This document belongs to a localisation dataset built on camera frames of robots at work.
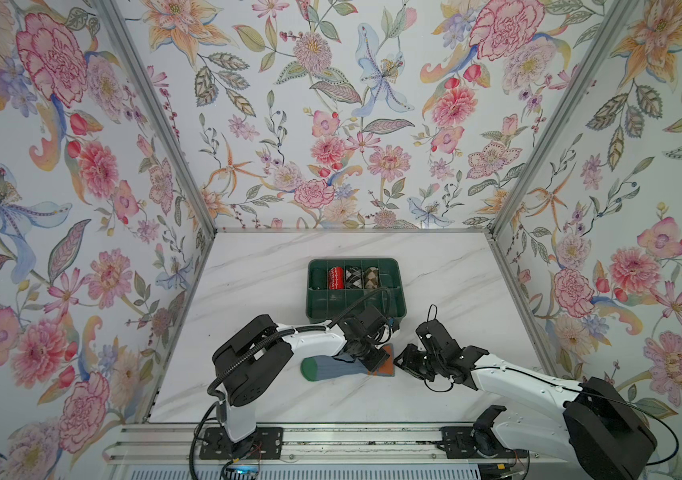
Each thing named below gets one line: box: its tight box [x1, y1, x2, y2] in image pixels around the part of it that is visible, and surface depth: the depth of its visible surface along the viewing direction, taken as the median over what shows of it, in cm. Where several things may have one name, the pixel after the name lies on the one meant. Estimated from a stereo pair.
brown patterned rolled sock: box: [364, 266, 379, 289], surface depth 100 cm
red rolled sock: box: [328, 266, 345, 289], surface depth 102 cm
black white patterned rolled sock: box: [345, 266, 362, 289], surface depth 102 cm
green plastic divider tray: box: [306, 257, 407, 324], surface depth 103 cm
